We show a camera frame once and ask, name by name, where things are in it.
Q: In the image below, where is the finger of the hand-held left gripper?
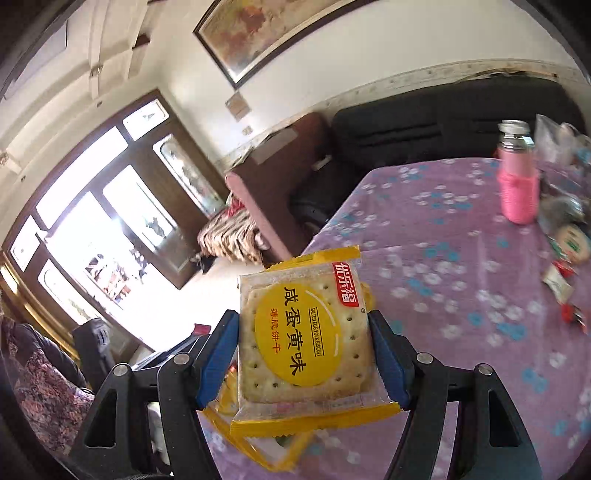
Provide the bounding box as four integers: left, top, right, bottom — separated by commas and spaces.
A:
133, 335, 208, 370

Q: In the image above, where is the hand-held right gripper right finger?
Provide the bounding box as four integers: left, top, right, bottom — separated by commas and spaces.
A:
367, 310, 543, 480

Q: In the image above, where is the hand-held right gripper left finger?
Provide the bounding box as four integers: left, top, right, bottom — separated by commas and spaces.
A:
69, 309, 241, 480

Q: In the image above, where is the yellow biscuit packet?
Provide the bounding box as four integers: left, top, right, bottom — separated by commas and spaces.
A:
202, 364, 319, 472
229, 246, 400, 438

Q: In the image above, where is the dark floral clothing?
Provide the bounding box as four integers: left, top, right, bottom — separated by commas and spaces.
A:
0, 318, 90, 457

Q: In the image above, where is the brown patterned blanket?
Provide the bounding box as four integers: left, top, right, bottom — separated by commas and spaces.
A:
198, 191, 271, 266

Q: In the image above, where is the purple floral tablecloth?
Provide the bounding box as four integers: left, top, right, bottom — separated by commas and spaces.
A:
198, 157, 591, 480

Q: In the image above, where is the maroon armchair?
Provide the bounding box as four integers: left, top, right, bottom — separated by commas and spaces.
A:
224, 112, 333, 266

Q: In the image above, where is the pink sleeved bottle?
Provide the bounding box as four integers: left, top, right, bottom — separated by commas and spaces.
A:
496, 119, 541, 225

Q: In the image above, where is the wooden glazed door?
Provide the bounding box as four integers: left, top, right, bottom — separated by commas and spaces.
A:
0, 90, 229, 333

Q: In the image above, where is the pile of assorted snack packets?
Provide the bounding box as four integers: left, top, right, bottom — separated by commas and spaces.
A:
538, 222, 591, 333

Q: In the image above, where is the black sofa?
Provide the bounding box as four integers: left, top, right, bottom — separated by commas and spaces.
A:
288, 76, 585, 232

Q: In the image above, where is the clear plastic bag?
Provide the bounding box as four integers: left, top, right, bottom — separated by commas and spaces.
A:
533, 113, 591, 232

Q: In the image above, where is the beige wall switch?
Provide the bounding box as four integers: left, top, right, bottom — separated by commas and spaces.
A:
225, 91, 252, 121

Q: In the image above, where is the framed wall painting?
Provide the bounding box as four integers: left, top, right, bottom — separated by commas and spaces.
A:
193, 0, 384, 90

